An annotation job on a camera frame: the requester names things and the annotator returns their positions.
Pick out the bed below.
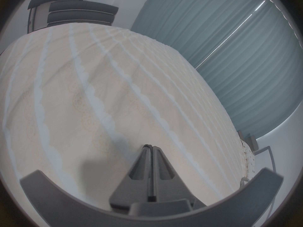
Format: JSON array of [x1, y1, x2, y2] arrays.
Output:
[[0, 23, 277, 212]]

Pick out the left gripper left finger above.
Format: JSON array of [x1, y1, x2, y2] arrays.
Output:
[[109, 145, 152, 209]]

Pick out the grey bedside table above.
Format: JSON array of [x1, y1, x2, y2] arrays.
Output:
[[237, 130, 260, 151]]

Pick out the white printed pillow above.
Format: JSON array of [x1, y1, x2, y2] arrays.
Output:
[[240, 141, 257, 178]]

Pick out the blue-green curtain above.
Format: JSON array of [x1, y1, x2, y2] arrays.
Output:
[[195, 0, 303, 139], [130, 0, 269, 68]]

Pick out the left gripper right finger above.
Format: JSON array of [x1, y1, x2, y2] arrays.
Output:
[[152, 146, 207, 209]]

